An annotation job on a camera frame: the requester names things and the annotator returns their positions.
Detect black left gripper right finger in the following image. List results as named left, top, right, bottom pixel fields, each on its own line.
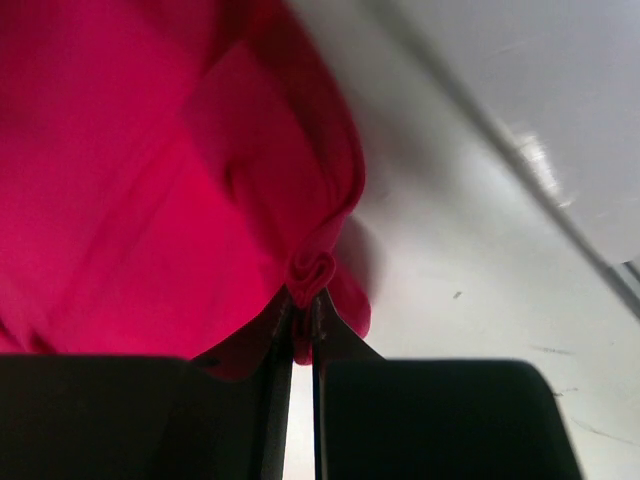
left=310, top=292, right=581, bottom=479

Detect pink t-shirt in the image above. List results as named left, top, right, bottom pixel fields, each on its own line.
left=1, top=1, right=371, bottom=358

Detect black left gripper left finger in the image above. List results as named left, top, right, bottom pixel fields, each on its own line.
left=1, top=290, right=295, bottom=479

